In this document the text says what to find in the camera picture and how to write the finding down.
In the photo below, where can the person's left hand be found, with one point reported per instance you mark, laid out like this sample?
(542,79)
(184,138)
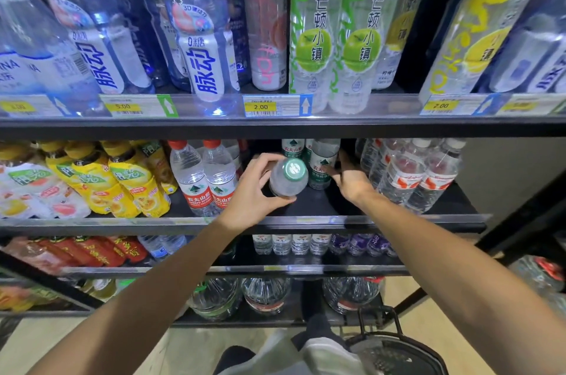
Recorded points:
(247,202)

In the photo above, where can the person's right hand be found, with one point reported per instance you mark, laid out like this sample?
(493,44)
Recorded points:
(353,184)

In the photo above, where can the cluster of white cap bottles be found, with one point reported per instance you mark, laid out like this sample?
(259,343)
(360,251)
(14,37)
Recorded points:
(411,176)

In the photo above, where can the black shopping basket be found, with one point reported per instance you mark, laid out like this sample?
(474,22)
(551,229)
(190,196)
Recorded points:
(424,357)

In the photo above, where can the person's right forearm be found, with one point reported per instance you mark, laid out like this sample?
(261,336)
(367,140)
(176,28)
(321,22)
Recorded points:
(464,277)

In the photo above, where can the person's left forearm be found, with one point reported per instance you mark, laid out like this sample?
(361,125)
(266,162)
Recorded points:
(141,299)

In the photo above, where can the row of small clear water bottles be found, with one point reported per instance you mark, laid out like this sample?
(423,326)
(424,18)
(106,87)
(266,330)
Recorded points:
(283,244)

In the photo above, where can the green label clear drink bottle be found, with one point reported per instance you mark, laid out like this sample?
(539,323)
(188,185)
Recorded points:
(316,34)
(367,34)

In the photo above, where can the person's light grey shirt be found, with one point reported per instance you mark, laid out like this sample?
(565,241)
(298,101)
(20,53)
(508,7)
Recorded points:
(327,357)

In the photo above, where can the pink label drink bottle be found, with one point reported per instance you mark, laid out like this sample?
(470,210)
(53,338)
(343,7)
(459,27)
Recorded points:
(265,25)

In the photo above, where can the yellow label clear drink bottle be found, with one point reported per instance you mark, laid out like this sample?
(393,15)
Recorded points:
(482,34)
(411,12)

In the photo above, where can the large red cap water bottle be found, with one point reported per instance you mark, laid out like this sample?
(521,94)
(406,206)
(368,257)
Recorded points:
(556,304)
(535,273)

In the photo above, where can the tall light blue water bottle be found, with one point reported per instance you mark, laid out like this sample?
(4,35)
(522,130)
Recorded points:
(62,65)
(17,70)

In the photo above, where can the yellow white price tag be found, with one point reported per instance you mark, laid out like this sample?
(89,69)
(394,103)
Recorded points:
(22,106)
(522,105)
(261,106)
(124,106)
(442,105)

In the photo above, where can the row of yellow cap tea bottles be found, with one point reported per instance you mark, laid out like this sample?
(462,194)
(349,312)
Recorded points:
(110,184)

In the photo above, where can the row of dark blue drink bottles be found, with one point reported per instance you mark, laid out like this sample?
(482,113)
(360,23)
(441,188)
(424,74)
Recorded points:
(199,47)

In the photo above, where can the row of red wrapped drink bottles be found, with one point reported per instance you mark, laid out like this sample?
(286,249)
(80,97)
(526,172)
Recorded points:
(84,253)

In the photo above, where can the cluster of white blue label drinks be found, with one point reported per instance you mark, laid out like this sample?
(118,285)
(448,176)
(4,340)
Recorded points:
(530,56)

